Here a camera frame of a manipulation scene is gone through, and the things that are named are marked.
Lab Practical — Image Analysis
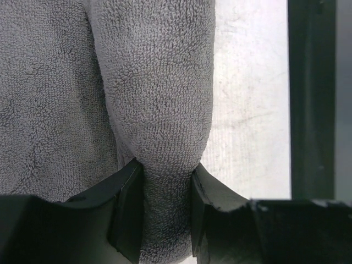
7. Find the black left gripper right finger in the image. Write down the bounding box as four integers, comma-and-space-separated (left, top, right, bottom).
191, 165, 351, 264

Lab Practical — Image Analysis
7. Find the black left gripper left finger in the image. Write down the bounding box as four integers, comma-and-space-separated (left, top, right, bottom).
1, 160, 144, 263

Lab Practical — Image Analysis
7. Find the grey towel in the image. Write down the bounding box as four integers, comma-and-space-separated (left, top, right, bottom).
1, 1, 215, 263

